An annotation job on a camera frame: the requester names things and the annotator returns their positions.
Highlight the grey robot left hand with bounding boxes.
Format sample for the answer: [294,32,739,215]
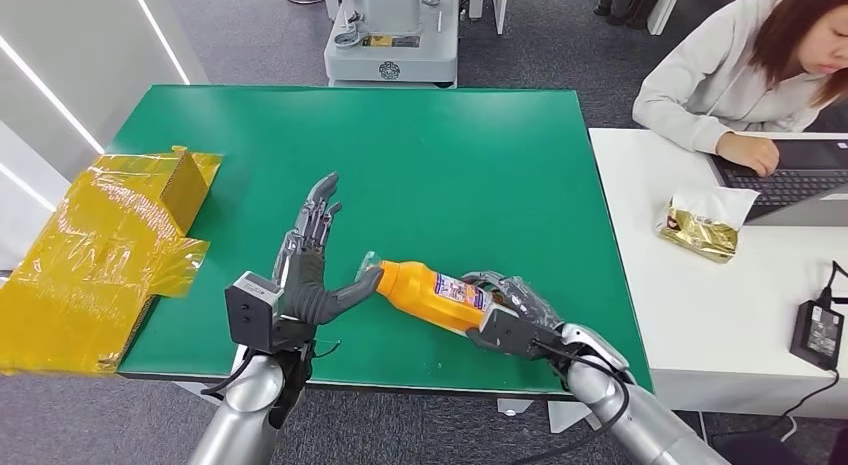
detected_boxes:
[272,172,385,326]

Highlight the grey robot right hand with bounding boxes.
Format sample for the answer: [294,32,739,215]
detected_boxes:
[461,270,565,331]

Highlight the orange plastic bottle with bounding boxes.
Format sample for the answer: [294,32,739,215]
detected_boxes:
[355,251,525,335]

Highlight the gold foil snack packet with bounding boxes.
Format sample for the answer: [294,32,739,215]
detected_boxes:
[657,186,761,265]

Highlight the yellow tape-wrapped cardboard box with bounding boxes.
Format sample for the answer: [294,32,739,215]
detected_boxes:
[0,145,224,377]

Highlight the grey machine base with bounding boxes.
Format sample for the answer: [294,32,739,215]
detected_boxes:
[323,0,460,89]

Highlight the person's hand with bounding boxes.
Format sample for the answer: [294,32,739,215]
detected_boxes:
[715,131,781,178]

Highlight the person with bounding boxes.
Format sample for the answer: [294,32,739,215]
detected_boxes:
[632,0,848,178]

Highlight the grey laptop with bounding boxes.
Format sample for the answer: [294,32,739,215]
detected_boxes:
[707,133,848,228]

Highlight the black power adapter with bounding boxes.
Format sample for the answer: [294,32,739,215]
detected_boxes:
[790,299,846,372]

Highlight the black bags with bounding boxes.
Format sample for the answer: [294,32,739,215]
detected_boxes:
[594,0,664,29]

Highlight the white furniture leg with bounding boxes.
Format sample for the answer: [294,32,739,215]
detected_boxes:
[647,0,685,36]

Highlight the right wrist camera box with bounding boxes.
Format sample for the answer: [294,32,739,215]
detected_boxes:
[465,306,564,362]

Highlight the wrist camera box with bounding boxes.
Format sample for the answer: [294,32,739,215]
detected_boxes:
[225,271,286,354]
[465,306,564,362]

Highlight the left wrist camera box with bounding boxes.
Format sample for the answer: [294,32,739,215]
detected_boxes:
[225,271,286,354]

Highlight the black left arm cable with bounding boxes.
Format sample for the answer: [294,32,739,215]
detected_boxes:
[200,345,256,400]

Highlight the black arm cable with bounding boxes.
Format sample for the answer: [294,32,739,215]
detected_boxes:
[200,345,256,400]
[516,339,632,465]

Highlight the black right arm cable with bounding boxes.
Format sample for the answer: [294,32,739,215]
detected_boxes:
[516,339,632,465]

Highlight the white cable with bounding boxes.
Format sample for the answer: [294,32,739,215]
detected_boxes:
[696,412,800,465]

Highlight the white frame legs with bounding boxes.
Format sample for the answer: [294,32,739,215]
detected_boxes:
[466,0,510,36]

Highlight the long black adapter cable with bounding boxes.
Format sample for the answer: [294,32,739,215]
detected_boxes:
[712,367,843,443]

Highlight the black adapter cable with plug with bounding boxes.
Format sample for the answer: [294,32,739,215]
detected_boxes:
[821,259,848,306]

